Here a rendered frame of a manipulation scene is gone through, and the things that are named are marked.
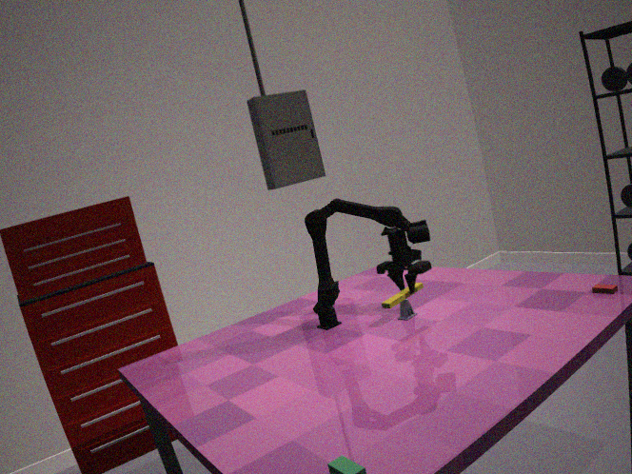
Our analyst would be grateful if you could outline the yellow bar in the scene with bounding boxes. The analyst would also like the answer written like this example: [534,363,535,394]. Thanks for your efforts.
[381,283,423,308]

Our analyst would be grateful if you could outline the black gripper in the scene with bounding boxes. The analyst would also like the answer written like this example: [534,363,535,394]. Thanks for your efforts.
[377,246,431,293]

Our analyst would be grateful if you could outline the green block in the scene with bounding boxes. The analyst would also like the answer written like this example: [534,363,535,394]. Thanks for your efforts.
[327,455,366,474]

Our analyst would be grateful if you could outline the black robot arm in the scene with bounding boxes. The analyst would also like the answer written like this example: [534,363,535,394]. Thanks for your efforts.
[305,198,430,330]

